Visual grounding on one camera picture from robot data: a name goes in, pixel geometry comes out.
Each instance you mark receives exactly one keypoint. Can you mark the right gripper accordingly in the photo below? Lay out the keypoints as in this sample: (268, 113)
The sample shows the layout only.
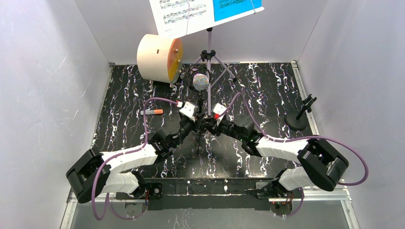
(211, 121)

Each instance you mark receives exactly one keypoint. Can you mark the blue mesh microphone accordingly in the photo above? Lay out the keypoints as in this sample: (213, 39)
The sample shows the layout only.
(200, 81)

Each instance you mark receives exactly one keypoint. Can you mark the black tripod mic stand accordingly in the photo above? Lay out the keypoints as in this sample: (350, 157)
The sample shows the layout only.
(199, 117)

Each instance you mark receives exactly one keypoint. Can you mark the black round-base mic stand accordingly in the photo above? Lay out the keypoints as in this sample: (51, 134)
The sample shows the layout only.
(295, 120)

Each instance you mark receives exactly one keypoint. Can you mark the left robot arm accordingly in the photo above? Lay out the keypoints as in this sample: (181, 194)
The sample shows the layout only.
(98, 172)

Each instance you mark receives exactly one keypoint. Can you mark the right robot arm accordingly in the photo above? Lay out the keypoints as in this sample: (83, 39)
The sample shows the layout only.
(321, 164)

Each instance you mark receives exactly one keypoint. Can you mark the orange and grey marker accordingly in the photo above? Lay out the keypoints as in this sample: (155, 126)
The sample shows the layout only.
(152, 112)

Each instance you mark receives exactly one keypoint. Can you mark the silver tripod music stand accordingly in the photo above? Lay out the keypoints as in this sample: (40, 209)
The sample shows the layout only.
(206, 57)

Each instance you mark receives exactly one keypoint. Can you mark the cream and orange drum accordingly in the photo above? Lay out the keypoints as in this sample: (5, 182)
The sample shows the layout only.
(159, 59)

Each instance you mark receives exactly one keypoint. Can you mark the white sheet music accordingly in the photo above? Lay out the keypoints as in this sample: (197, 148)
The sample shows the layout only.
(178, 18)

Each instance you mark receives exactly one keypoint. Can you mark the blue sheet music page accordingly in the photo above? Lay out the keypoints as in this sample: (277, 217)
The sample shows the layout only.
(227, 8)

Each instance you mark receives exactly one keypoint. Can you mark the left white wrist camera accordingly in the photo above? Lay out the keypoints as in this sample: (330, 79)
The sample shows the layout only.
(187, 109)

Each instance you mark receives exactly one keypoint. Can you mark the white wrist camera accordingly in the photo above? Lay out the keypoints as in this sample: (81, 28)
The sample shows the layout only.
(187, 109)
(217, 110)

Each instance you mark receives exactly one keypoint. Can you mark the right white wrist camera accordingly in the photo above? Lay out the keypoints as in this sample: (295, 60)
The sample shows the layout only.
(217, 110)

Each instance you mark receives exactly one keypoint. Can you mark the aluminium frame rail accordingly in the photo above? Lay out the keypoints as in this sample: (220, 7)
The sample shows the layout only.
(219, 203)

